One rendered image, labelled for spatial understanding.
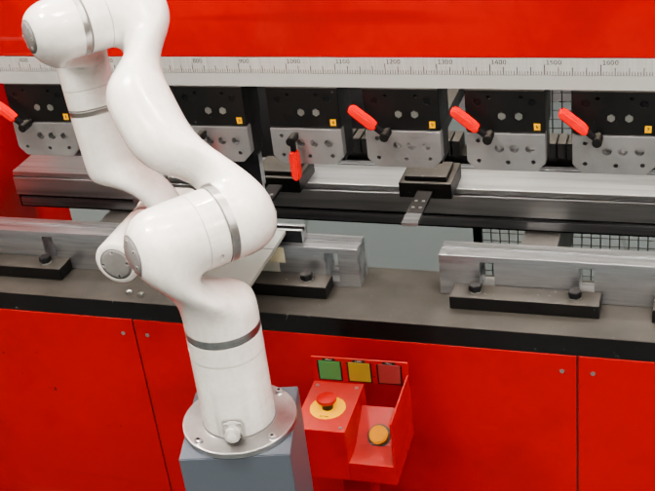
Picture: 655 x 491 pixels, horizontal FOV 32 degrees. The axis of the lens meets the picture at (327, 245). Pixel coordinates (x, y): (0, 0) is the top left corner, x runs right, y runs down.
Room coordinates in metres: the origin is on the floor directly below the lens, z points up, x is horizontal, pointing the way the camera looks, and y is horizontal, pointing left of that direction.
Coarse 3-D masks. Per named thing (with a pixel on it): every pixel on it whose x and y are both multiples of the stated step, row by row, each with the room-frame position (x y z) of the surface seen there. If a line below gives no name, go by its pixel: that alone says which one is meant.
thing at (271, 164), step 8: (264, 160) 2.45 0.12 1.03; (272, 160) 2.45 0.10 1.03; (264, 168) 2.41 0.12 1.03; (272, 168) 2.40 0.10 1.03; (280, 168) 2.40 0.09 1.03; (288, 168) 2.39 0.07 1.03; (304, 168) 2.41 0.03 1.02; (312, 168) 2.44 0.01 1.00; (272, 176) 2.38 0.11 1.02; (280, 176) 2.38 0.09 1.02; (288, 176) 2.37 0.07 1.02; (304, 176) 2.39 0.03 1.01; (272, 184) 2.38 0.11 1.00; (280, 184) 2.37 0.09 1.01; (288, 184) 2.37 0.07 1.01; (296, 184) 2.36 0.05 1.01; (304, 184) 2.38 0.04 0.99; (272, 192) 2.34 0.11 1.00; (296, 192) 2.36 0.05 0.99; (272, 200) 2.30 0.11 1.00
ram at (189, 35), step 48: (0, 0) 2.33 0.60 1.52; (192, 0) 2.17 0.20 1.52; (240, 0) 2.14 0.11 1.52; (288, 0) 2.11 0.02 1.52; (336, 0) 2.07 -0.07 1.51; (384, 0) 2.04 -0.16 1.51; (432, 0) 2.01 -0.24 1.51; (480, 0) 1.98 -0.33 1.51; (528, 0) 1.95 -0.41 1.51; (576, 0) 1.92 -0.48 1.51; (624, 0) 1.89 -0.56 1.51; (0, 48) 2.34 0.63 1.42; (192, 48) 2.18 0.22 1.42; (240, 48) 2.14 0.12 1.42; (288, 48) 2.11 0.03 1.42; (336, 48) 2.07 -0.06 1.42; (384, 48) 2.04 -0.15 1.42; (432, 48) 2.01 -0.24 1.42; (480, 48) 1.98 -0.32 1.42; (528, 48) 1.95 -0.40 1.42; (576, 48) 1.92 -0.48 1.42; (624, 48) 1.89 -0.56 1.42
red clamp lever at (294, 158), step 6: (294, 132) 2.09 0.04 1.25; (288, 138) 2.07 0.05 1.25; (294, 138) 2.08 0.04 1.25; (288, 144) 2.07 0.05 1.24; (294, 144) 2.08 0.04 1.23; (294, 150) 2.08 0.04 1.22; (294, 156) 2.07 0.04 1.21; (294, 162) 2.07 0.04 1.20; (300, 162) 2.09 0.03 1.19; (294, 168) 2.07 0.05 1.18; (300, 168) 2.08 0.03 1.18; (294, 174) 2.07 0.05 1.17; (300, 174) 2.08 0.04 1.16
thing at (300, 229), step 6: (276, 228) 2.17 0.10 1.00; (282, 228) 2.17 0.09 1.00; (288, 228) 2.16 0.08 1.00; (294, 228) 2.17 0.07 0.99; (300, 228) 2.17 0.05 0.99; (288, 234) 2.16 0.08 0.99; (294, 234) 2.15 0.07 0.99; (300, 234) 2.15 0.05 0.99; (306, 234) 2.17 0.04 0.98; (288, 240) 2.16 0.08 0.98; (294, 240) 2.15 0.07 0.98; (300, 240) 2.15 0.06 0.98
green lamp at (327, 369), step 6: (318, 360) 1.90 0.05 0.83; (324, 360) 1.90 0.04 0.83; (324, 366) 1.90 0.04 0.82; (330, 366) 1.89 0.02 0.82; (336, 366) 1.89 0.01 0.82; (324, 372) 1.90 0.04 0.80; (330, 372) 1.89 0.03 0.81; (336, 372) 1.89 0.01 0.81; (324, 378) 1.90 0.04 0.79; (330, 378) 1.89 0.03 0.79; (336, 378) 1.89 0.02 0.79
